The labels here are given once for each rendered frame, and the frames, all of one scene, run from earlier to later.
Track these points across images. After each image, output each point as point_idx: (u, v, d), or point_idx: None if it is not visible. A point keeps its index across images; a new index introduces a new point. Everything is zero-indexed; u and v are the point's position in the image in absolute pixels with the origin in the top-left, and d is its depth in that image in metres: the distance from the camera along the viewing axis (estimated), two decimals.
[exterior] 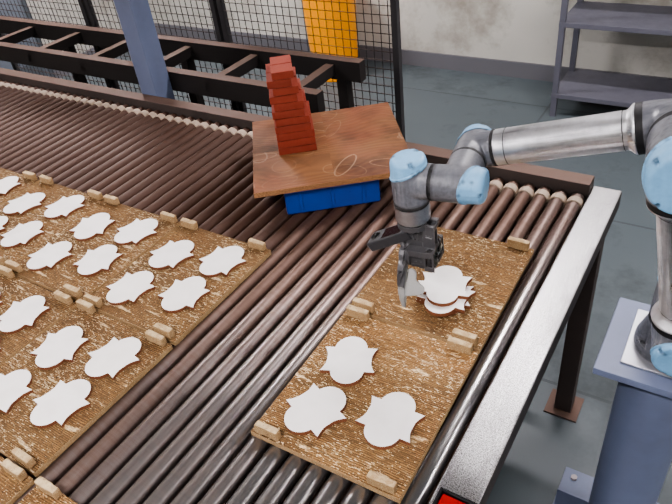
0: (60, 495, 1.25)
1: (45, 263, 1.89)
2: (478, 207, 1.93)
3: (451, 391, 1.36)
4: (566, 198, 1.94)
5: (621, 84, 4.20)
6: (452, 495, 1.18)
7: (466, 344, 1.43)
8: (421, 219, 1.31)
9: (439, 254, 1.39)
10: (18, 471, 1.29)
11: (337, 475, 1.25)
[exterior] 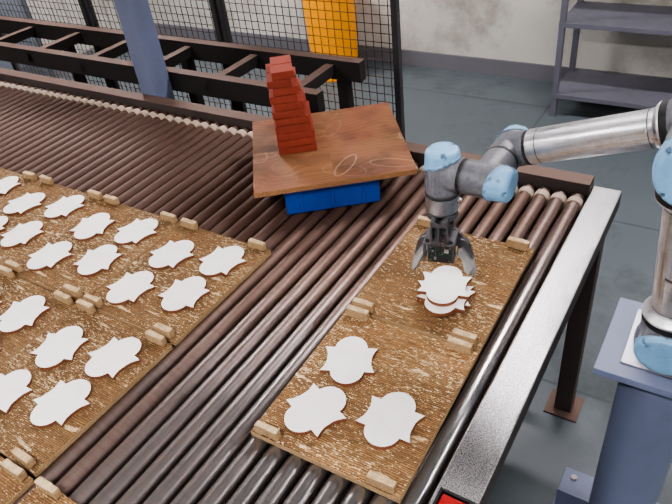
0: (60, 495, 1.25)
1: (45, 263, 1.89)
2: (478, 207, 1.93)
3: (451, 391, 1.36)
4: (566, 198, 1.94)
5: (621, 84, 4.20)
6: (452, 495, 1.18)
7: (466, 344, 1.43)
8: (428, 207, 1.39)
9: (441, 256, 1.43)
10: (18, 471, 1.29)
11: (337, 475, 1.25)
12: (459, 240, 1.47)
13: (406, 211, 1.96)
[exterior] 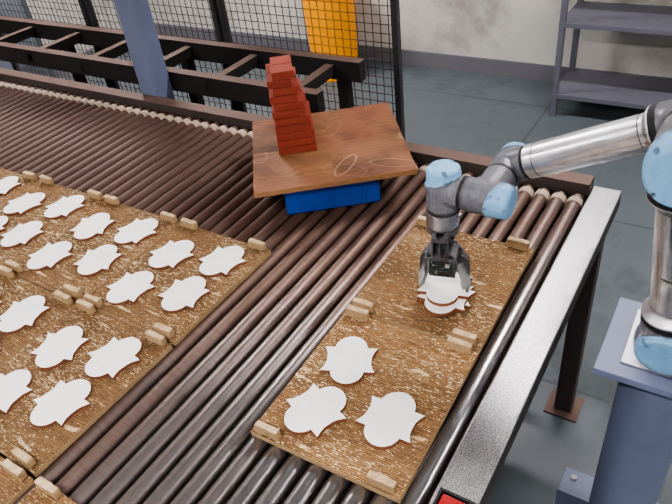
0: (60, 495, 1.25)
1: (45, 263, 1.89)
2: None
3: (451, 391, 1.36)
4: (566, 198, 1.94)
5: (621, 84, 4.20)
6: (452, 495, 1.18)
7: (466, 344, 1.43)
8: (429, 223, 1.41)
9: (442, 271, 1.46)
10: (18, 471, 1.29)
11: (337, 475, 1.25)
12: (459, 255, 1.50)
13: (406, 211, 1.96)
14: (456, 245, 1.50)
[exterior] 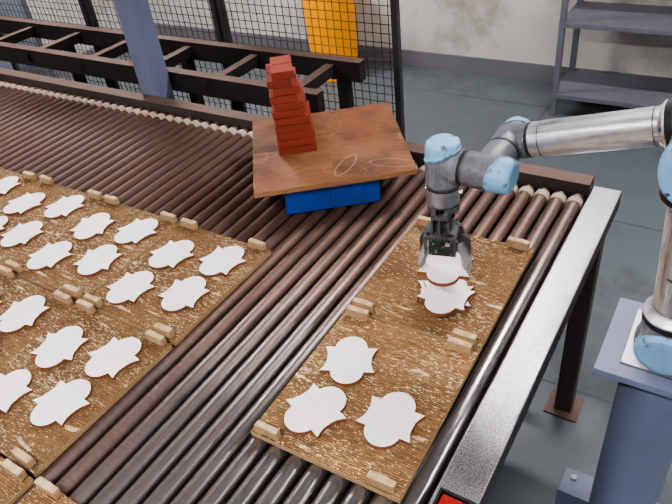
0: (60, 495, 1.25)
1: (45, 263, 1.89)
2: (478, 207, 1.93)
3: (451, 391, 1.36)
4: (566, 198, 1.94)
5: (621, 84, 4.20)
6: (452, 495, 1.18)
7: (466, 344, 1.43)
8: (429, 200, 1.38)
9: (442, 250, 1.42)
10: (18, 471, 1.29)
11: (337, 475, 1.25)
12: (460, 235, 1.46)
13: (406, 211, 1.96)
14: None
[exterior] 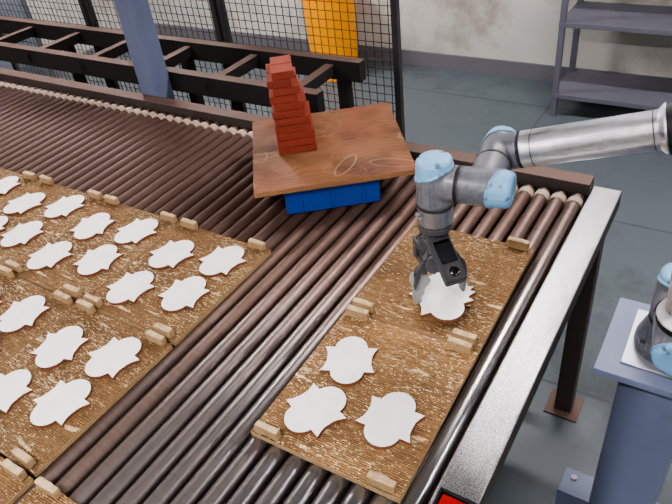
0: (60, 495, 1.25)
1: (45, 263, 1.89)
2: (478, 207, 1.93)
3: (451, 391, 1.36)
4: (566, 198, 1.94)
5: (621, 84, 4.20)
6: (452, 495, 1.18)
7: (466, 344, 1.43)
8: None
9: None
10: (18, 471, 1.29)
11: (337, 475, 1.25)
12: (423, 266, 1.37)
13: (406, 211, 1.96)
14: (429, 262, 1.35)
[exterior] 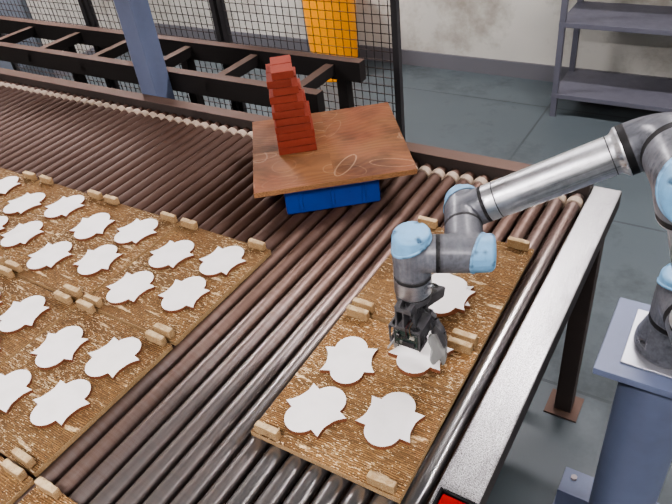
0: (60, 495, 1.25)
1: (45, 263, 1.89)
2: None
3: (451, 391, 1.36)
4: (566, 198, 1.94)
5: (621, 84, 4.20)
6: (452, 495, 1.18)
7: (466, 344, 1.43)
8: (395, 289, 1.25)
9: (407, 342, 1.29)
10: (18, 471, 1.29)
11: (337, 475, 1.25)
12: (434, 326, 1.32)
13: (406, 211, 1.96)
14: (432, 314, 1.33)
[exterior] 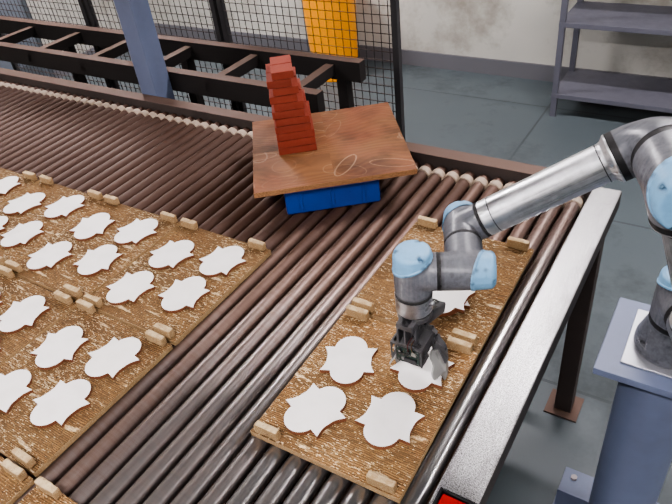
0: (60, 495, 1.25)
1: (45, 263, 1.89)
2: None
3: (451, 391, 1.36)
4: None
5: (621, 84, 4.20)
6: (452, 495, 1.18)
7: (466, 344, 1.43)
8: (396, 307, 1.26)
9: (409, 358, 1.31)
10: (18, 471, 1.29)
11: (337, 475, 1.25)
12: (435, 342, 1.34)
13: (406, 211, 1.96)
14: (433, 330, 1.34)
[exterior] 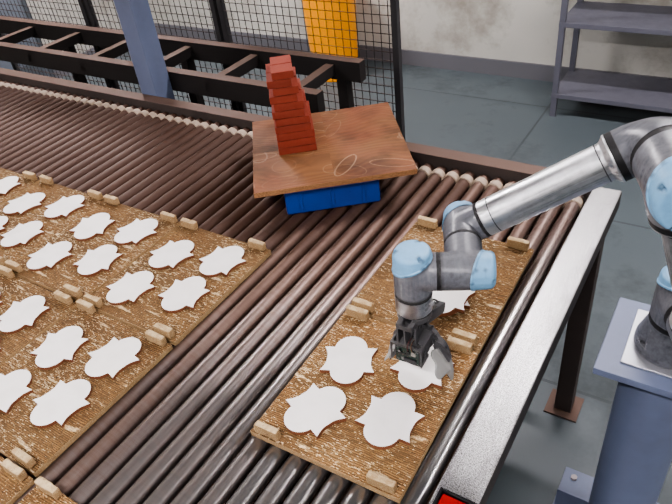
0: (60, 495, 1.25)
1: (45, 263, 1.89)
2: None
3: (451, 391, 1.36)
4: None
5: (621, 84, 4.20)
6: (452, 495, 1.18)
7: (466, 344, 1.43)
8: (396, 307, 1.26)
9: (409, 358, 1.31)
10: (18, 471, 1.29)
11: (337, 475, 1.25)
12: (435, 340, 1.33)
13: (406, 211, 1.96)
14: (433, 330, 1.34)
